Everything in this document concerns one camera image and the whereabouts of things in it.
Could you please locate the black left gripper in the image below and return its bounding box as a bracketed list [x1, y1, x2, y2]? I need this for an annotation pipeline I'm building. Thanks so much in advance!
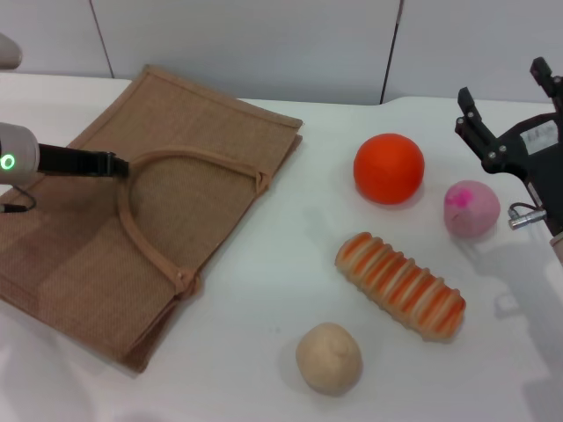
[37, 143, 131, 178]

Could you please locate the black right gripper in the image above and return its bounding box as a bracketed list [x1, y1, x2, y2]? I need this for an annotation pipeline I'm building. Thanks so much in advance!
[454, 56, 563, 234]

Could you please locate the brown woven handbag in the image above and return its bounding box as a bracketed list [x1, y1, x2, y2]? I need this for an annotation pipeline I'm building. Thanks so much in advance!
[0, 64, 304, 375]

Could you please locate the orange striped bread loaf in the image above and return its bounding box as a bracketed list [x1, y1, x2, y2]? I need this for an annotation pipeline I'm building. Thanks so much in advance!
[334, 231, 466, 343]

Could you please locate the pink peach toy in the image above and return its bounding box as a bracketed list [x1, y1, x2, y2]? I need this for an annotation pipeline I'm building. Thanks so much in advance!
[442, 179, 501, 239]

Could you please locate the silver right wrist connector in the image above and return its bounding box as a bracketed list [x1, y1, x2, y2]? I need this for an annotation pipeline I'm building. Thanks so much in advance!
[508, 201, 549, 230]

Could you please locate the orange ball fruit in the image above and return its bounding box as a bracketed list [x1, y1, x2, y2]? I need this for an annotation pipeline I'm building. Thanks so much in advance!
[353, 133, 426, 205]

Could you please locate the beige round bun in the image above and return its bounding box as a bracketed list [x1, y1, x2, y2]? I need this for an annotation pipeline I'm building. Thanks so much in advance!
[295, 322, 364, 395]

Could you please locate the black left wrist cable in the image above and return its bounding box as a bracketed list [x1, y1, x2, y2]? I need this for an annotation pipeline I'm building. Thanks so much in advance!
[0, 184, 37, 215]

